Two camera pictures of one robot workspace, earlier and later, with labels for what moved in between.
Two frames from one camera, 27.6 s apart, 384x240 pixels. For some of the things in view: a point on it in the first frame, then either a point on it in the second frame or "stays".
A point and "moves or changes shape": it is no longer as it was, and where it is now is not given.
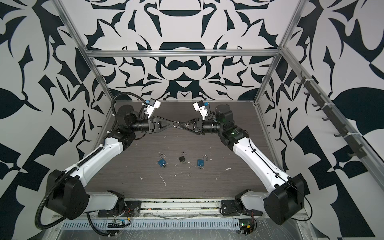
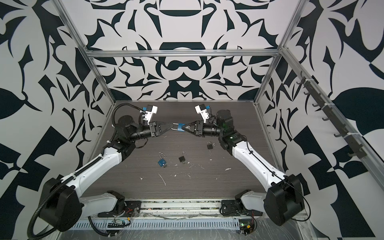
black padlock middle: x=182 y=158 stays
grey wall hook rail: x=331 y=112 stays
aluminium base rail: x=181 y=208 stays
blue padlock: x=200 y=162 moves or changes shape
